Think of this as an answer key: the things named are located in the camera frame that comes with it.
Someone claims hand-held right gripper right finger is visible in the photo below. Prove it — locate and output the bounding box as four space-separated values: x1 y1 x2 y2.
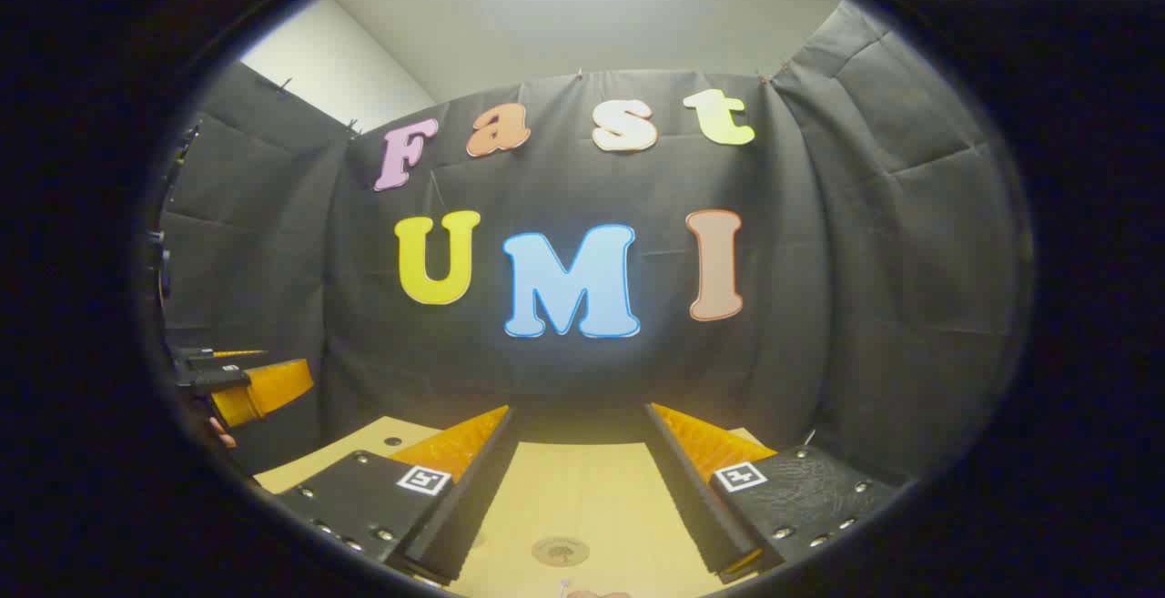
643 402 907 585

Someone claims round cork coaster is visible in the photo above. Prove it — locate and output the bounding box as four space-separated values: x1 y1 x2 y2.
532 536 591 568

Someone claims light wooden desktop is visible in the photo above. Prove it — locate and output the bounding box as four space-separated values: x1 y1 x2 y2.
253 414 775 598

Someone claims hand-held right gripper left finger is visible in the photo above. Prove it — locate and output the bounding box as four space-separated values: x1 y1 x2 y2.
273 404 518 585

